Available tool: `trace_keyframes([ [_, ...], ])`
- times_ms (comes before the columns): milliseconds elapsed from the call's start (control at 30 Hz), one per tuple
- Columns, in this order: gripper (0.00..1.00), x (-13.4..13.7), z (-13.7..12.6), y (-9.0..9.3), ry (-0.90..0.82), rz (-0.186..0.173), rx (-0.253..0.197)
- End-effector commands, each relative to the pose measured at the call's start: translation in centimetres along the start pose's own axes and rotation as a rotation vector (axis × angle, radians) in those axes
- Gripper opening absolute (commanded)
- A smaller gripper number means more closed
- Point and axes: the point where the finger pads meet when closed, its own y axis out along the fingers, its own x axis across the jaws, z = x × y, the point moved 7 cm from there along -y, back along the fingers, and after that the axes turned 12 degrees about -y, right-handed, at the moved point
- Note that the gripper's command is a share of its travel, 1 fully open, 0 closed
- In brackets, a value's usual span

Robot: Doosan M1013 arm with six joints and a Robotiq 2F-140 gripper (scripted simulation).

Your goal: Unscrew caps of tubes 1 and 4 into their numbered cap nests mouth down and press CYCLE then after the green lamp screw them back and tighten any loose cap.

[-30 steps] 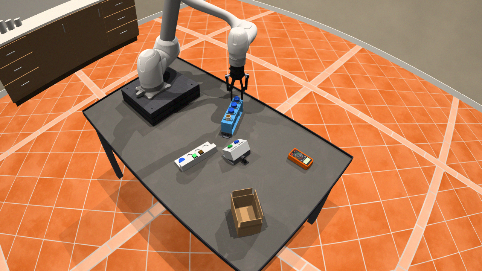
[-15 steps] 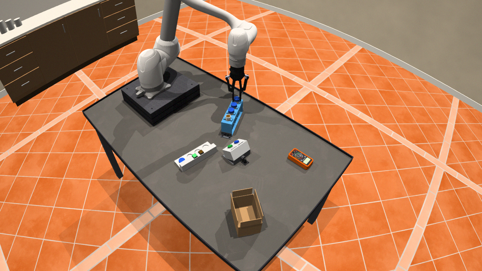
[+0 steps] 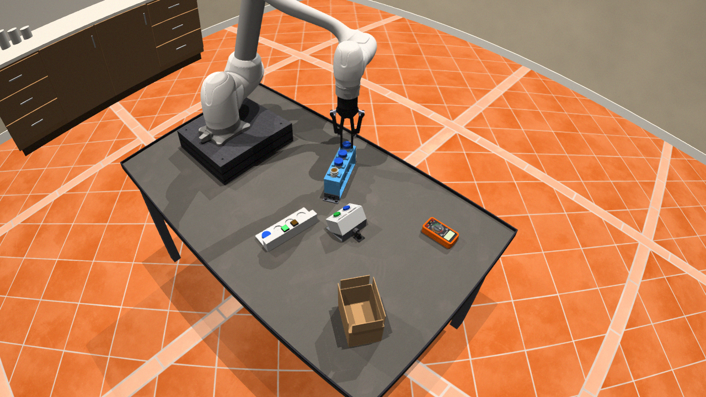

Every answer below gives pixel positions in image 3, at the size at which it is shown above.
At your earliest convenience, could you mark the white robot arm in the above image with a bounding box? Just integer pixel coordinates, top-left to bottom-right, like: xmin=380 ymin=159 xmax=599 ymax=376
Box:
xmin=199 ymin=0 xmax=377 ymax=147

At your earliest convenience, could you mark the orange digital multimeter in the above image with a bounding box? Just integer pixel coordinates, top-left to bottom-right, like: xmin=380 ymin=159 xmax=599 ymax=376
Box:
xmin=422 ymin=217 xmax=459 ymax=249

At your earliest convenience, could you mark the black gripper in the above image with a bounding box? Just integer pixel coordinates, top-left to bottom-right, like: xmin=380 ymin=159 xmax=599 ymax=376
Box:
xmin=330 ymin=97 xmax=365 ymax=148

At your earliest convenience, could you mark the dark grey table edge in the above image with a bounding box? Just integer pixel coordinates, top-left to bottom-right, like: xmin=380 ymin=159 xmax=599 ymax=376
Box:
xmin=120 ymin=83 xmax=518 ymax=397

